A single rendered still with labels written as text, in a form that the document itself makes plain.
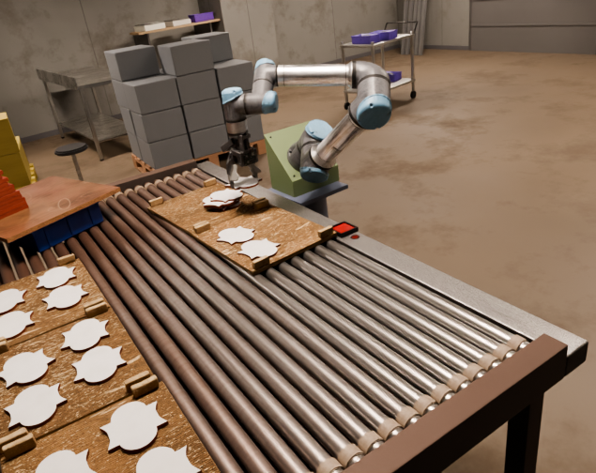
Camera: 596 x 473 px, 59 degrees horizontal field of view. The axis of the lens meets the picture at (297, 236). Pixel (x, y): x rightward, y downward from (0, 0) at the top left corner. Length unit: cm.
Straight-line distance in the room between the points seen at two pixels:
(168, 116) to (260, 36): 429
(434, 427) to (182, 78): 480
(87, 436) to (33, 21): 801
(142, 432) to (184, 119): 465
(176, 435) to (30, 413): 36
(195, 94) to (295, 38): 551
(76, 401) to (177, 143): 442
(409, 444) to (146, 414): 55
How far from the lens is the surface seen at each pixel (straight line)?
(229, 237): 187
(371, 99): 182
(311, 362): 128
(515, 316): 143
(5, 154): 601
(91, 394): 135
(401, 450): 105
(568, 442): 243
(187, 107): 556
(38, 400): 139
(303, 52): 1098
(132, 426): 121
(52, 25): 898
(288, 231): 186
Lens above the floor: 174
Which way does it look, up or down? 26 degrees down
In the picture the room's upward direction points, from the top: 8 degrees counter-clockwise
